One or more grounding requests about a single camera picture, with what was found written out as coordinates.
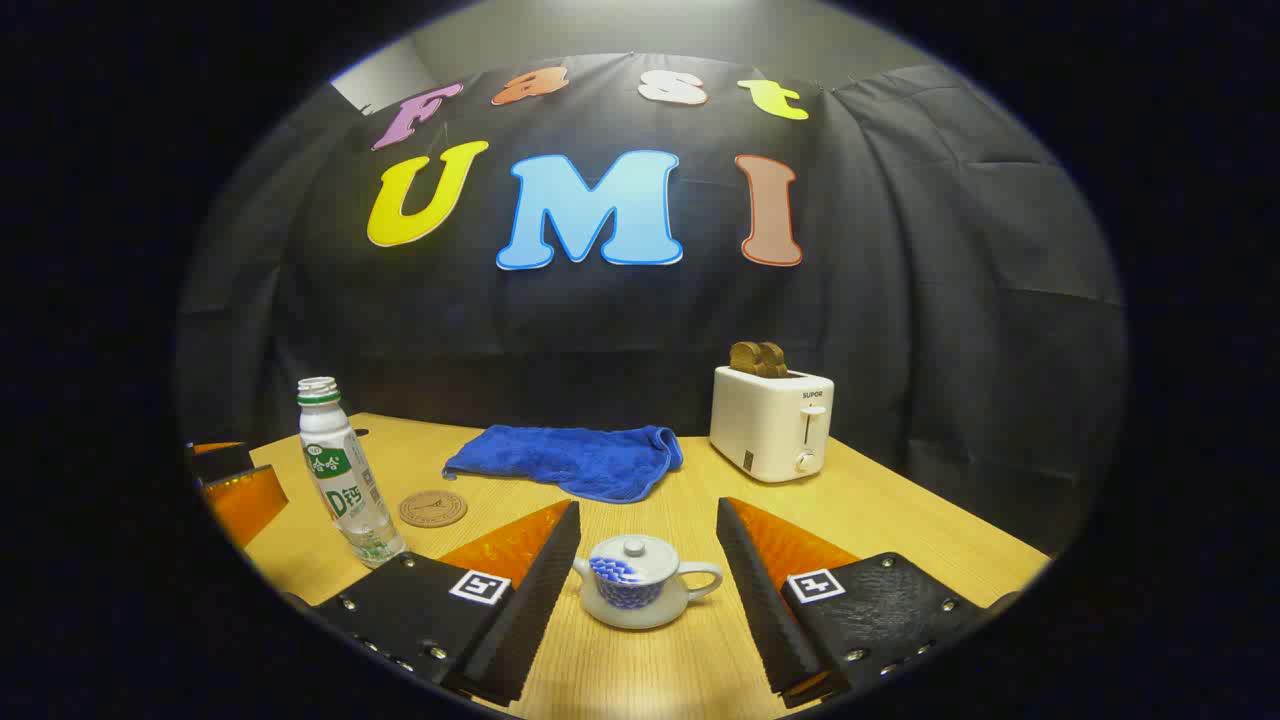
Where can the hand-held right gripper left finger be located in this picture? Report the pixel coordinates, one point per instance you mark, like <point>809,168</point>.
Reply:
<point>530,610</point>

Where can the white toaster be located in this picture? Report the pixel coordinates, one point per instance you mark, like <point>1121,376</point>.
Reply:
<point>760,420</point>

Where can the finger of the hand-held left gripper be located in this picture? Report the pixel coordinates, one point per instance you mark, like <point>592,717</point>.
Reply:
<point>222,463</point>
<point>245,505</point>

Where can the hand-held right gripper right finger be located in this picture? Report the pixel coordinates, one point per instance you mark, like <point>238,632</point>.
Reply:
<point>765,610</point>

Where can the white blue teacup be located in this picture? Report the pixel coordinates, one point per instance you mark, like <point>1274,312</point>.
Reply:
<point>640,605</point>

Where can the round wooden coaster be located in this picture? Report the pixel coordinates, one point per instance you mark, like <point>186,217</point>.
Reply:
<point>433,508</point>

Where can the white plastic water bottle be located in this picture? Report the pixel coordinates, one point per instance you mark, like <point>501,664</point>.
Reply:
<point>340,470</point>

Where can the blue towel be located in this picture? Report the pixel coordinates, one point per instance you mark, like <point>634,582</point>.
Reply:
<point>580,460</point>

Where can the white teacup lid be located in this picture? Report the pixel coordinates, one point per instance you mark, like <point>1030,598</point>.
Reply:
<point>633,560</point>

